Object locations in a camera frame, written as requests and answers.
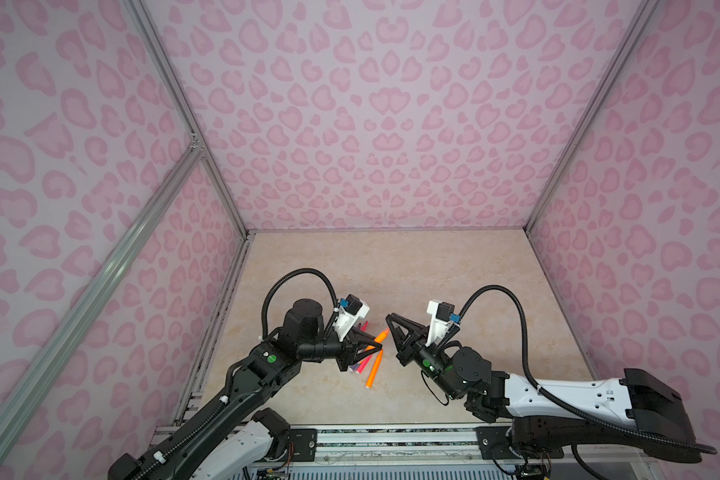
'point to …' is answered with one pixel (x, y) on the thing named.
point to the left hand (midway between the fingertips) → (376, 336)
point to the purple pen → (352, 367)
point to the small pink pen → (363, 328)
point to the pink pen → (363, 364)
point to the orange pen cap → (379, 338)
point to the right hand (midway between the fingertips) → (384, 324)
